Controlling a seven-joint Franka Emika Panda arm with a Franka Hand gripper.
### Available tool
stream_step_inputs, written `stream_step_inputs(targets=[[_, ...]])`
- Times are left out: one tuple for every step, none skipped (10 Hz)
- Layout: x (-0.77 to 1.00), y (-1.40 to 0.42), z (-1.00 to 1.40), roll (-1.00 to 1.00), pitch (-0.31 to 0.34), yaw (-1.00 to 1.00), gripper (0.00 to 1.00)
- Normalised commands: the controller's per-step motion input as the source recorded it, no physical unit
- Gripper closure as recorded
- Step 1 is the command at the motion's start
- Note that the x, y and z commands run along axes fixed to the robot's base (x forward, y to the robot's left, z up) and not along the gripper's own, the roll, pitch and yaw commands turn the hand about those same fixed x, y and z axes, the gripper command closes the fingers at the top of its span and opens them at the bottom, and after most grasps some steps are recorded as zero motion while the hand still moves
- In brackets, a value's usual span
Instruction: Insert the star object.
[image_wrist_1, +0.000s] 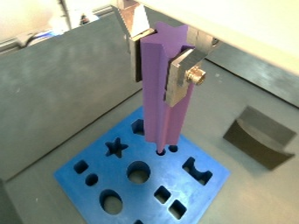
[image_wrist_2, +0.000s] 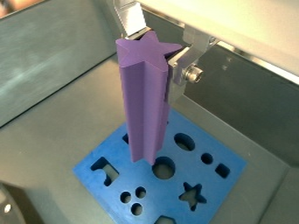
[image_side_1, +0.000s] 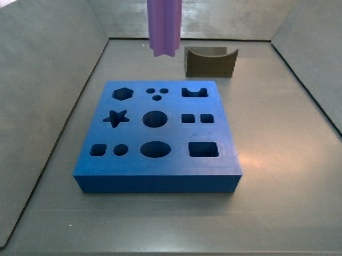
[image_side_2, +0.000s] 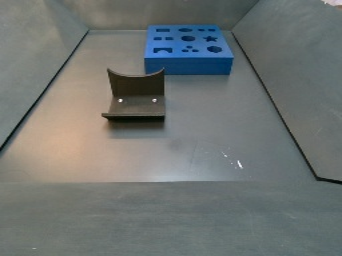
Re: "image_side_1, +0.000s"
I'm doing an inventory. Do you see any blue shape-sorting block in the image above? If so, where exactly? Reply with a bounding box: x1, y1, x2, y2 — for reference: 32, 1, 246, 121
74, 81, 242, 193

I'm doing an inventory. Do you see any purple star-shaped peg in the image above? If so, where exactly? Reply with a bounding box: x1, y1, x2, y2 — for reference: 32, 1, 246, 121
147, 0, 182, 57

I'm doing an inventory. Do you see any dark olive curved block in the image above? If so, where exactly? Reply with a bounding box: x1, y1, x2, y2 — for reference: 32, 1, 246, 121
185, 47, 239, 78

